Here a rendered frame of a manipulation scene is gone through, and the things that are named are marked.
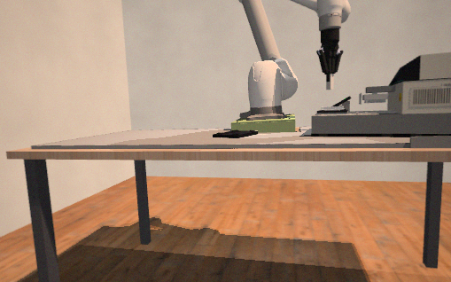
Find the black rectangular frame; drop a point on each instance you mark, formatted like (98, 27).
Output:
(236, 134)

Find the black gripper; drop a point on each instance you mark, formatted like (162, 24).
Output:
(330, 54)

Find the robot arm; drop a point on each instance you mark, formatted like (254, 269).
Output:
(267, 86)

